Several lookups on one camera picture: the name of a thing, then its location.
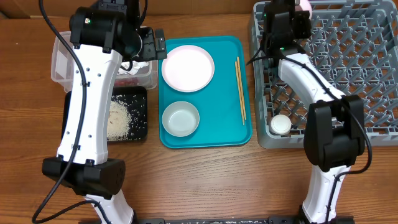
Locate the white bowl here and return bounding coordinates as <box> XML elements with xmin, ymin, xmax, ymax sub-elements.
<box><xmin>295</xmin><ymin>0</ymin><xmax>312</xmax><ymax>17</ymax></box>

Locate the white napkin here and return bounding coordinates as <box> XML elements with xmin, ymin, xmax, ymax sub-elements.
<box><xmin>118</xmin><ymin>61</ymin><xmax>149</xmax><ymax>75</ymax></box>

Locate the red snack wrapper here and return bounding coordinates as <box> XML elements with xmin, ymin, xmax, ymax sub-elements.
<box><xmin>114</xmin><ymin>78</ymin><xmax>139</xmax><ymax>88</ymax></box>

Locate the grey bowl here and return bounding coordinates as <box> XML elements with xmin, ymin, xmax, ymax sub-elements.
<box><xmin>161</xmin><ymin>101</ymin><xmax>200</xmax><ymax>138</ymax></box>

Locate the white rice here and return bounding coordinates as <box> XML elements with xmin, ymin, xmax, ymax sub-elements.
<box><xmin>106</xmin><ymin>93</ymin><xmax>147</xmax><ymax>141</ymax></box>

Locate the small white cup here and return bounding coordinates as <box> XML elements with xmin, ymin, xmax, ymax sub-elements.
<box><xmin>269</xmin><ymin>114</ymin><xmax>292</xmax><ymax>136</ymax></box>

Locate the wooden chopstick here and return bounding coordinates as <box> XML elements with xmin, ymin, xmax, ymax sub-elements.
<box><xmin>234</xmin><ymin>62</ymin><xmax>245</xmax><ymax>126</ymax></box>
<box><xmin>236</xmin><ymin>56</ymin><xmax>247</xmax><ymax>120</ymax></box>

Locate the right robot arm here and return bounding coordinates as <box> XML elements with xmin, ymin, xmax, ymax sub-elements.
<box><xmin>261</xmin><ymin>1</ymin><xmax>371</xmax><ymax>223</ymax></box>

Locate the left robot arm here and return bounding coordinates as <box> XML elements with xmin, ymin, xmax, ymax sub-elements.
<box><xmin>42</xmin><ymin>0</ymin><xmax>167</xmax><ymax>223</ymax></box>

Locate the clear plastic bin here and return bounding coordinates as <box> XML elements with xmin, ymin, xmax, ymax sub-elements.
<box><xmin>51</xmin><ymin>37</ymin><xmax>158</xmax><ymax>92</ymax></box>

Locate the large white plate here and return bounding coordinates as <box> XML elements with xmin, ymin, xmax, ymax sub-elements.
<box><xmin>161</xmin><ymin>45</ymin><xmax>215</xmax><ymax>93</ymax></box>

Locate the black tray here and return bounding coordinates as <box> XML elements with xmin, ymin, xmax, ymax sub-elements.
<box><xmin>62</xmin><ymin>86</ymin><xmax>149</xmax><ymax>142</ymax></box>

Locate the grey dish rack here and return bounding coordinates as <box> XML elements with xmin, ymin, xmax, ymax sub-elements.
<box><xmin>249</xmin><ymin>0</ymin><xmax>397</xmax><ymax>149</ymax></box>

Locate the teal serving tray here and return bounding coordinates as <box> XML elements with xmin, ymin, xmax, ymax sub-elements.
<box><xmin>159</xmin><ymin>36</ymin><xmax>252</xmax><ymax>149</ymax></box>

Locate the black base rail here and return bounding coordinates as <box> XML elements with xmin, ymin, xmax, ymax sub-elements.
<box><xmin>77</xmin><ymin>215</ymin><xmax>355</xmax><ymax>224</ymax></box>

